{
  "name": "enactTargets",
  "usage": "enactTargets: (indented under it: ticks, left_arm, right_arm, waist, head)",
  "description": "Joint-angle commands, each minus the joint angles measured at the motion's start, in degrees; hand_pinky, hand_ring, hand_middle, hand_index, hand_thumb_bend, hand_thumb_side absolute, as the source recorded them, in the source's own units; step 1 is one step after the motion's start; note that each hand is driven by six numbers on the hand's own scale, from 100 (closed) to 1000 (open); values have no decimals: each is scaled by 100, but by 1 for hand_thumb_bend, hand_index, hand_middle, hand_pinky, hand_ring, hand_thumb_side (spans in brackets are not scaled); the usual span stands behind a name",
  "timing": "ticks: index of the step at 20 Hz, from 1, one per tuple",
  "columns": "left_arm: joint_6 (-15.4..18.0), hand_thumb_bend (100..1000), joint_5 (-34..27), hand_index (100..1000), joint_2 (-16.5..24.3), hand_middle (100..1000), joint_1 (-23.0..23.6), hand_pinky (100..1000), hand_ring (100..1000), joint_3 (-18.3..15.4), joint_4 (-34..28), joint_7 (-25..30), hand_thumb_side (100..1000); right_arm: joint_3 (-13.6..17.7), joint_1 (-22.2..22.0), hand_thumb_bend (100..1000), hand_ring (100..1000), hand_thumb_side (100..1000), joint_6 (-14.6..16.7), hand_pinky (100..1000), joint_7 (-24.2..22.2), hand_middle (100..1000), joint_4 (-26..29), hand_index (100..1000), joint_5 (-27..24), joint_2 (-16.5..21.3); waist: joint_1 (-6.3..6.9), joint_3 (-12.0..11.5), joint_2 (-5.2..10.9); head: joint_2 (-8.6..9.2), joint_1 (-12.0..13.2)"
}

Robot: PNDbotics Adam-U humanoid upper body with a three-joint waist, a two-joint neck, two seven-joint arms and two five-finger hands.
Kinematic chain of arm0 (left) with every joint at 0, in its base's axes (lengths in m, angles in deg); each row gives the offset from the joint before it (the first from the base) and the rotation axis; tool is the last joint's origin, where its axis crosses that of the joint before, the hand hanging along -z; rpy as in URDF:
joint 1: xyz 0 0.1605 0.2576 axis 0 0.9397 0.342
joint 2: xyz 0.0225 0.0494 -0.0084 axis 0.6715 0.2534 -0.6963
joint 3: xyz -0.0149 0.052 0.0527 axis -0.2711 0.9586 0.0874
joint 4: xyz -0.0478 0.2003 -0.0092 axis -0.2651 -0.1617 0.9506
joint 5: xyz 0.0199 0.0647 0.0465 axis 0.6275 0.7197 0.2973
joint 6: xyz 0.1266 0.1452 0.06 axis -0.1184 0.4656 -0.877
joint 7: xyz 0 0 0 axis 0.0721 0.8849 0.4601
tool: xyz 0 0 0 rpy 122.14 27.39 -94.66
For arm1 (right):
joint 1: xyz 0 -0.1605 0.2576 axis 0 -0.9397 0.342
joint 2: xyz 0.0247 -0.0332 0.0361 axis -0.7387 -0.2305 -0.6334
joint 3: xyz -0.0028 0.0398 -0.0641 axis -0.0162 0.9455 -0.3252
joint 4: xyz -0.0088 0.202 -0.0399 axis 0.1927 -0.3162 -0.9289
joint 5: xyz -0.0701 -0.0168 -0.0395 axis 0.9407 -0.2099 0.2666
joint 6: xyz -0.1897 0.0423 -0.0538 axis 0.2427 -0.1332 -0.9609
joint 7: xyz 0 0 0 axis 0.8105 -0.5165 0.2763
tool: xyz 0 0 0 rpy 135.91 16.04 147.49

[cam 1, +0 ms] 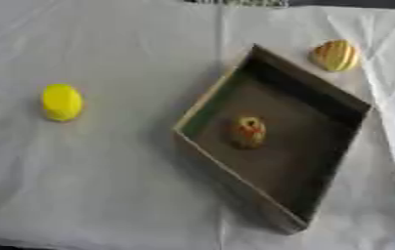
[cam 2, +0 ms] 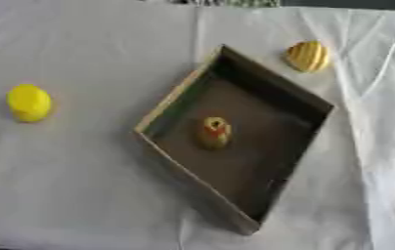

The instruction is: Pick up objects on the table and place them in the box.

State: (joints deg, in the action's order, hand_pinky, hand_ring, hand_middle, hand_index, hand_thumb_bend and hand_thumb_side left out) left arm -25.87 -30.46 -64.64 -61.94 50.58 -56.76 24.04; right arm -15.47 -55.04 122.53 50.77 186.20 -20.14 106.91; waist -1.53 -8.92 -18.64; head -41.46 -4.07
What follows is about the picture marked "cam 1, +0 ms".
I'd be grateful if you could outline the yellow oval toy fruit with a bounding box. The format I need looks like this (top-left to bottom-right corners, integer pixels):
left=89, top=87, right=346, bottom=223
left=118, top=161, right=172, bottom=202
left=40, top=83, right=85, bottom=123

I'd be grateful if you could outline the open cardboard box dark inside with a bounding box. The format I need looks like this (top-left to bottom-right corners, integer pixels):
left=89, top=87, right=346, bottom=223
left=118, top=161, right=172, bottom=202
left=171, top=43, right=374, bottom=236

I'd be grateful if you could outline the yellow striped toy melon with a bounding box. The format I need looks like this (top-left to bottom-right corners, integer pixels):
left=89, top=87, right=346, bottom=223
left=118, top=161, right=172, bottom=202
left=308, top=38, right=362, bottom=73

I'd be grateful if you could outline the red and yellow toy apple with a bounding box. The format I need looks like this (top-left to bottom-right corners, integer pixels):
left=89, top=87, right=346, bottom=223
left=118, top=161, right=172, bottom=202
left=228, top=116, right=268, bottom=150

